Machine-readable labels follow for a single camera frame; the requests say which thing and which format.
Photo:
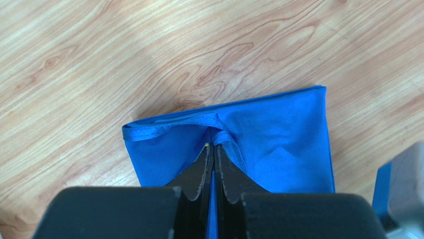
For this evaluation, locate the blue cloth napkin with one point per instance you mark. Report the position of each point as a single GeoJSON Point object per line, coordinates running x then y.
{"type": "Point", "coordinates": [279, 141]}

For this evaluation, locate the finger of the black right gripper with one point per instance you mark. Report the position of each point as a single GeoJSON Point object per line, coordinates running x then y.
{"type": "Point", "coordinates": [399, 194]}

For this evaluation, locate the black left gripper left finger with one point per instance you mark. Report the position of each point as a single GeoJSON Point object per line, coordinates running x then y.
{"type": "Point", "coordinates": [178, 210]}

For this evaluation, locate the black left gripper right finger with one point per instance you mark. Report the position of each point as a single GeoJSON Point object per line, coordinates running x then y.
{"type": "Point", "coordinates": [245, 210]}

